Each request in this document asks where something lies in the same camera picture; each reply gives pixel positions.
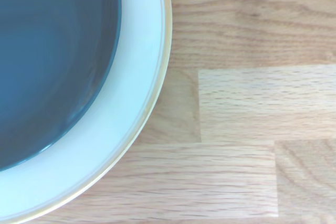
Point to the dark blue plate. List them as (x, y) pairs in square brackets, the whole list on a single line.
[(52, 64)]

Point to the large cream plate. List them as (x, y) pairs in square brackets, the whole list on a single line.
[(136, 77)]

